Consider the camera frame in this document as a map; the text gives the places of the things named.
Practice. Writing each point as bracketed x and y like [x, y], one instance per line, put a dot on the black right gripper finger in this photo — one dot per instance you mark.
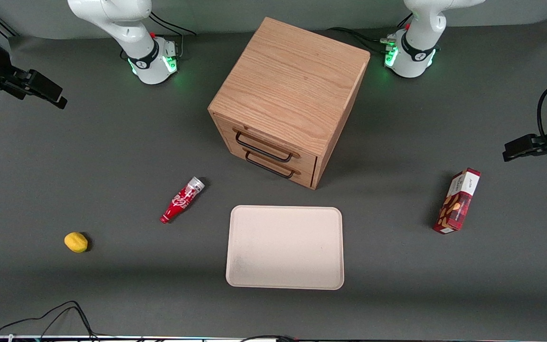
[41, 83]
[41, 99]

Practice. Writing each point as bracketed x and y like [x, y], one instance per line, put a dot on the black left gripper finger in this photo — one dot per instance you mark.
[525, 142]
[525, 154]

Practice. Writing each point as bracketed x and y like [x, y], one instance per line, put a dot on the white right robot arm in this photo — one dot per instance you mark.
[126, 28]

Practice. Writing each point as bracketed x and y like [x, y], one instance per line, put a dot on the beige rectangular tray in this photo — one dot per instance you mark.
[285, 249]

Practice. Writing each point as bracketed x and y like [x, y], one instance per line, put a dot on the red snack box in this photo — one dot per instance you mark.
[458, 204]

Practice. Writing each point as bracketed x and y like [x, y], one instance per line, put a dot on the yellow lemon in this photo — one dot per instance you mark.
[76, 242]

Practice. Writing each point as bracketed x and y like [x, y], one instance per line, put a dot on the wooden drawer cabinet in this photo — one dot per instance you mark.
[292, 85]

